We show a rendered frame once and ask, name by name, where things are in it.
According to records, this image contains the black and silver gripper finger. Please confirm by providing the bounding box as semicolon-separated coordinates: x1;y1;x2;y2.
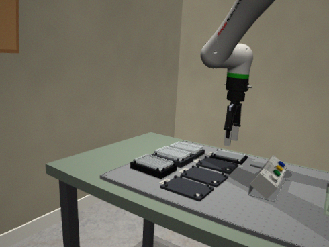
224;104;239;146
231;103;242;141

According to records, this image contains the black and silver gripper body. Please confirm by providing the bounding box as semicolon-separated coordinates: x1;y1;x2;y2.
227;91;245;113

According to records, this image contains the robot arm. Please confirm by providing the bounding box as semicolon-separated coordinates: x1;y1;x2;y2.
201;0;275;93

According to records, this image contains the white button panel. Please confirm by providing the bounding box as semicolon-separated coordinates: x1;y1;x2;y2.
248;155;287;202

